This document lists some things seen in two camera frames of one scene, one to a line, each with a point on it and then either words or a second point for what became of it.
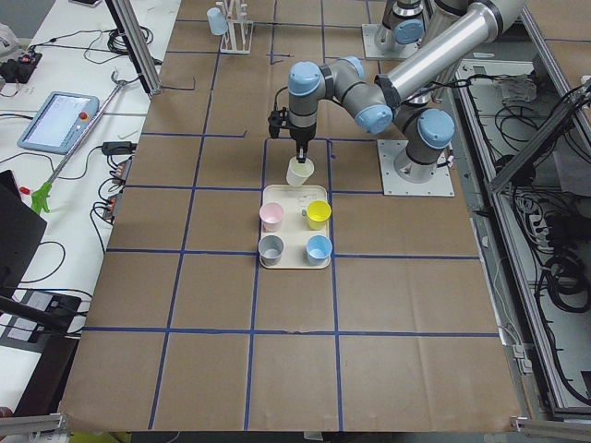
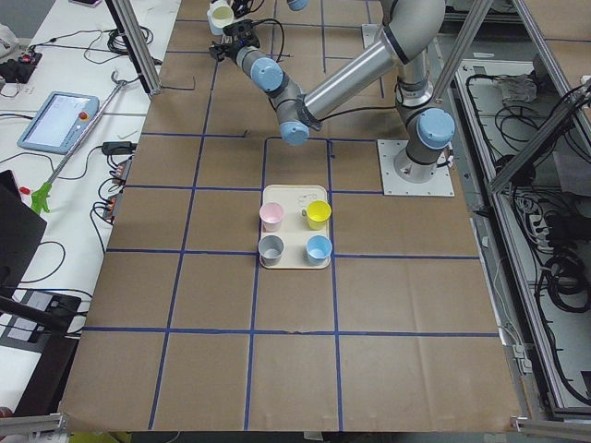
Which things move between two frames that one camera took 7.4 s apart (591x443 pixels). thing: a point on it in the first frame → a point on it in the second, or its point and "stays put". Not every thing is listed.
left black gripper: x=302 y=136 → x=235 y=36
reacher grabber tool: x=41 y=197 stays put
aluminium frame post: x=137 y=43 stays put
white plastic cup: x=296 y=173 → x=220 y=15
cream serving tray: x=295 y=230 stays put
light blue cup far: x=318 y=249 stays put
